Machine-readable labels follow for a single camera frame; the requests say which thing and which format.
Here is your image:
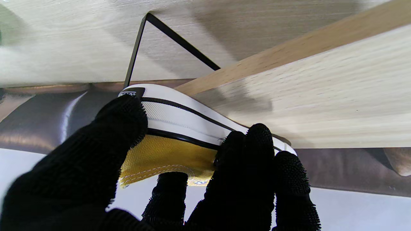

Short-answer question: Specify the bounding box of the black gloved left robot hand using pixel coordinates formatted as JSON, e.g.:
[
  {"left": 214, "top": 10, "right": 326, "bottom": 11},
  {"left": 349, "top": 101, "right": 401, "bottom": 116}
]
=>
[{"left": 0, "top": 95, "right": 321, "bottom": 231}]

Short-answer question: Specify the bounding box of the yellow canvas sneaker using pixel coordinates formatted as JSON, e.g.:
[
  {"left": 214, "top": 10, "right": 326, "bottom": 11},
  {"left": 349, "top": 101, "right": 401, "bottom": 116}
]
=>
[{"left": 117, "top": 84, "right": 297, "bottom": 188}]

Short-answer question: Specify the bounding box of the brown leather sofa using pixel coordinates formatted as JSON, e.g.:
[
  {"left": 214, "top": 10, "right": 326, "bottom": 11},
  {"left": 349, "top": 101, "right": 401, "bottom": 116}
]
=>
[{"left": 0, "top": 79, "right": 411, "bottom": 198}]

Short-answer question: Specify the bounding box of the brown leather throw pillow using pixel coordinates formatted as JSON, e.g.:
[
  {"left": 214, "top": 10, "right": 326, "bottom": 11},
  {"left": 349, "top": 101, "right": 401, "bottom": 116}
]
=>
[{"left": 384, "top": 148, "right": 411, "bottom": 177}]

